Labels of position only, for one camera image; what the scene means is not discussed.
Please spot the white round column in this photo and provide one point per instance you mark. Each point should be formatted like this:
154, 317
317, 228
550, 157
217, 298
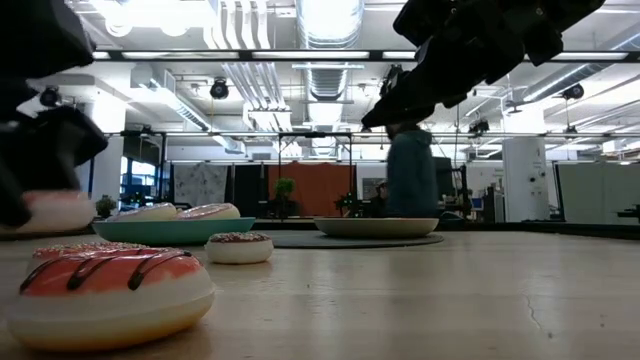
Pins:
525, 180

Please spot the grey marbled curtain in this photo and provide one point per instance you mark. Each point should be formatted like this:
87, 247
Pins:
200, 187

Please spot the orange partition wall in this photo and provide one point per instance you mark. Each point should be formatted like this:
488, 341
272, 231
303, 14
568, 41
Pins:
320, 190

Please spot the tall green potted plant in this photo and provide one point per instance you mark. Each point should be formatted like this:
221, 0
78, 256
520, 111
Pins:
285, 187

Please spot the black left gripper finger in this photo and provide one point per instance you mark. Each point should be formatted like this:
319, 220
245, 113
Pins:
50, 150
10, 205

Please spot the silver ceiling duct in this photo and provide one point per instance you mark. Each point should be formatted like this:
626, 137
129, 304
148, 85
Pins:
327, 30

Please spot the small chocolate sprinkled donut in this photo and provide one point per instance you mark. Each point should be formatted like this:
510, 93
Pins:
240, 250

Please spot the person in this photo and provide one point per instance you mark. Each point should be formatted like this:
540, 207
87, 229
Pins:
412, 175
378, 202

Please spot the red iced striped donut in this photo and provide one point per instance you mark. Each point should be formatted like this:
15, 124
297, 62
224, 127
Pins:
110, 310

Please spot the pale yellow plastic plate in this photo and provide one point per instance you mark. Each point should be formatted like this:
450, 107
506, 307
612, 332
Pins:
375, 227

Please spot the grey round woven placemat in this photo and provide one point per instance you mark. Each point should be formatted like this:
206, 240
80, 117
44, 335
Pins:
350, 242

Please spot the small green potted plant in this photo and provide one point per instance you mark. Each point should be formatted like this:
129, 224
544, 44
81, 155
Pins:
105, 205

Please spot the teal plastic plate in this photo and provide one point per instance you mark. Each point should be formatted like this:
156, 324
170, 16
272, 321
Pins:
160, 231

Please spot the pale green panel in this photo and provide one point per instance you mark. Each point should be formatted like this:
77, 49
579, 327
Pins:
585, 192

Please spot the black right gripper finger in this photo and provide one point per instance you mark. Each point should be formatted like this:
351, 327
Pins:
405, 102

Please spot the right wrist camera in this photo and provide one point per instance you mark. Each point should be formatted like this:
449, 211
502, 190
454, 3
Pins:
425, 20

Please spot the black aluminium table frame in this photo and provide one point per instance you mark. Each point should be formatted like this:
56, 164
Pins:
525, 227

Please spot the large black monitor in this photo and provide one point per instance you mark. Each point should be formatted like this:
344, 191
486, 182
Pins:
445, 175

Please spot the pink sprinkled donut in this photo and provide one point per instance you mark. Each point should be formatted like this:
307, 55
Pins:
90, 247
60, 212

